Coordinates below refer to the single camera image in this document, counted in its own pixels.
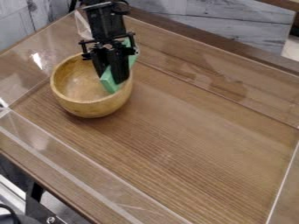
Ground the brown wooden bowl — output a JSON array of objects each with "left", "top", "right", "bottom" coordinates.
[{"left": 51, "top": 53, "right": 134, "bottom": 118}]

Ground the black cable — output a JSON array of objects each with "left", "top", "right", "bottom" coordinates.
[{"left": 0, "top": 202, "right": 22, "bottom": 224}]

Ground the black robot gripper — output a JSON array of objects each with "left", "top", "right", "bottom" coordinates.
[{"left": 79, "top": 0, "right": 138, "bottom": 84}]

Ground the green rectangular block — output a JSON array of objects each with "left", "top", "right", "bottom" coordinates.
[{"left": 100, "top": 38, "right": 139, "bottom": 94}]

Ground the clear acrylic front barrier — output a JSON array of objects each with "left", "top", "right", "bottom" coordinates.
[{"left": 0, "top": 108, "right": 193, "bottom": 224}]

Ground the clear acrylic corner bracket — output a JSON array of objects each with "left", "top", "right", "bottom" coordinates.
[{"left": 75, "top": 10, "right": 92, "bottom": 40}]

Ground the black table leg bracket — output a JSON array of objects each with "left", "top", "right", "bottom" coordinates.
[{"left": 24, "top": 182, "right": 68, "bottom": 224}]

